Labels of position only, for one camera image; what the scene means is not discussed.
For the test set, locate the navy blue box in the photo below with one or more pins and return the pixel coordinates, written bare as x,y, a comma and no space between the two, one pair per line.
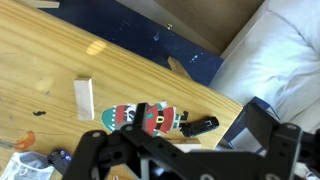
246,133

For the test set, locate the wooden table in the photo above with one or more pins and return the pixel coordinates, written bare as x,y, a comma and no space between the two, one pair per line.
41,56

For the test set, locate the dark blue rug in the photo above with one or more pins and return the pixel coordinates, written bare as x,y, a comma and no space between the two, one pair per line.
126,28

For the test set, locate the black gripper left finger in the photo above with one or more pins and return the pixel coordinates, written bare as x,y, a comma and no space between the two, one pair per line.
97,153

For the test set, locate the small black purple gadget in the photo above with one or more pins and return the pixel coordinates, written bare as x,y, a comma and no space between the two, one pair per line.
59,159

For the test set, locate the orange sticker on table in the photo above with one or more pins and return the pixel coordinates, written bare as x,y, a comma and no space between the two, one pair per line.
23,143

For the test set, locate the white leather sofa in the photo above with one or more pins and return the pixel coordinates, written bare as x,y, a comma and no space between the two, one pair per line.
276,57

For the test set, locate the light wooden block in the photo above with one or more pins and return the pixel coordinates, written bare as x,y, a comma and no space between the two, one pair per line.
83,88

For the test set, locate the clear plastic bag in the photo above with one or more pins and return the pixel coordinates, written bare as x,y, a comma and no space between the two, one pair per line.
27,166

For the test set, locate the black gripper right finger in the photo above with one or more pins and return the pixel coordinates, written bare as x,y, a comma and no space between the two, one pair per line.
281,142

